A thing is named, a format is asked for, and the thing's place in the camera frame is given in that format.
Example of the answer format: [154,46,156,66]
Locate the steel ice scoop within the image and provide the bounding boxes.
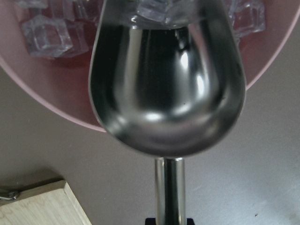
[89,0,247,225]

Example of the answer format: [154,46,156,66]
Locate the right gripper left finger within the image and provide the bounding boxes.
[144,217,156,225]

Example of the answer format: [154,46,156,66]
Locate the wooden cutting board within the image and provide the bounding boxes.
[0,180,91,225]

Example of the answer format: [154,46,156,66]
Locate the ice cubes in scoop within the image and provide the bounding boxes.
[136,0,201,27]

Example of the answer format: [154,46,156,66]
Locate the clear ice cubes pile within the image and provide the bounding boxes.
[16,0,266,58]

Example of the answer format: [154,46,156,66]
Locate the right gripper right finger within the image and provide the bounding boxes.
[187,218,195,225]

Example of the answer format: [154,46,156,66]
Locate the pink bowl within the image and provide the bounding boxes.
[0,0,300,131]

